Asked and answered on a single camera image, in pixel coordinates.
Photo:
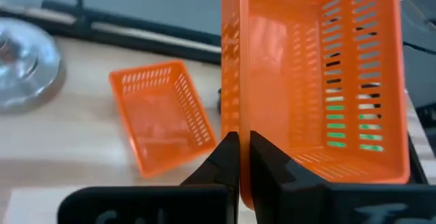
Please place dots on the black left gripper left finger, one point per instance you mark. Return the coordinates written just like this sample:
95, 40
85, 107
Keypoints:
211, 203

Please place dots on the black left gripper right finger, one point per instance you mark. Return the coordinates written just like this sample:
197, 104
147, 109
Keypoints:
293, 200

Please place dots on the green slotted plastic basket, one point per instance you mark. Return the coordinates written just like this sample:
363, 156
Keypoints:
335, 126

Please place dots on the orange slotted plastic basket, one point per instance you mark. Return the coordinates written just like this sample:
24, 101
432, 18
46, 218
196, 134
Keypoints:
160, 122
272, 81

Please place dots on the white shade silver table lamp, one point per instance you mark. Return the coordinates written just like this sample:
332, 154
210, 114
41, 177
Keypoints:
24, 64

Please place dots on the black aluminium table frame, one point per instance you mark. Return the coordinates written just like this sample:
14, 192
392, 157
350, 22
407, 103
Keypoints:
153, 28

